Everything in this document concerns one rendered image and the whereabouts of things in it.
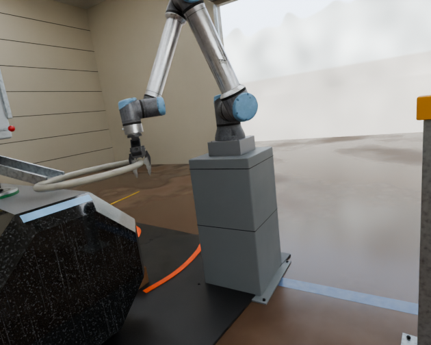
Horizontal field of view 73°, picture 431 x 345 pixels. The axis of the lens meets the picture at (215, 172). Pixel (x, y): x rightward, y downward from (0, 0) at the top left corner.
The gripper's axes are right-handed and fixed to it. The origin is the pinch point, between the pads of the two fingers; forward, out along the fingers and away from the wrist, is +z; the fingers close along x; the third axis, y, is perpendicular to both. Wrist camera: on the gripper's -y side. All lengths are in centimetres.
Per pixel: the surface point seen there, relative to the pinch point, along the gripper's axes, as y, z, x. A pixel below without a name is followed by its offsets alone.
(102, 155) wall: 675, 19, 107
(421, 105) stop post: -66, -13, -96
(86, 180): -24.4, -5.6, 21.1
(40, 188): -17.6, -5.3, 40.0
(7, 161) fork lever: 32, -18, 69
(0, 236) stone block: -19, 10, 58
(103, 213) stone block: 0.1, 14.6, 22.2
